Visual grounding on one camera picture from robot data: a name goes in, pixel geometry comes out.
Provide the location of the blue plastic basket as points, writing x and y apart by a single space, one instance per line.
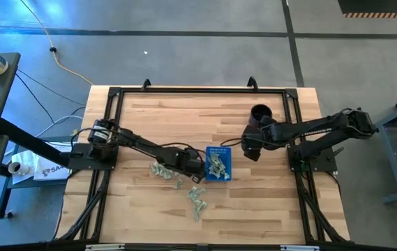
218 149

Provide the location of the white printed paper bag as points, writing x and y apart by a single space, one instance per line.
51 172

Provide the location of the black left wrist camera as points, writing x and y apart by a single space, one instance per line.
196 178

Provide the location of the white pipe fitting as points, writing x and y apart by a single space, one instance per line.
18 168

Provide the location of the white strip label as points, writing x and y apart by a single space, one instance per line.
104 247
299 248

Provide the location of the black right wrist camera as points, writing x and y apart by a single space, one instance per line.
256 155

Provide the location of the black aluminium table frame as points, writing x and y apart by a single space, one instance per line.
201 90

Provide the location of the black frame hook bracket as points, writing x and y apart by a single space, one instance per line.
252 78
146 80

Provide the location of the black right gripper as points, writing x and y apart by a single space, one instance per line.
253 139

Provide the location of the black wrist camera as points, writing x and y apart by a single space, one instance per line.
256 155
196 178

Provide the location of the black clamp lever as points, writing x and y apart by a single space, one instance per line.
337 152

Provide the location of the black mat hazard stripe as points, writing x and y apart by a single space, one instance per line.
376 7

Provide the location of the blue desk leg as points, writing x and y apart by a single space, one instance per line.
3 202

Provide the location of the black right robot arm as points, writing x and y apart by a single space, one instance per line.
306 127

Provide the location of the dark blue enamel mug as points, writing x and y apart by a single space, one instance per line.
259 109

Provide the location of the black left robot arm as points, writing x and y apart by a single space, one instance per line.
142 143

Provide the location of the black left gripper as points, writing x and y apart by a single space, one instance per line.
194 164

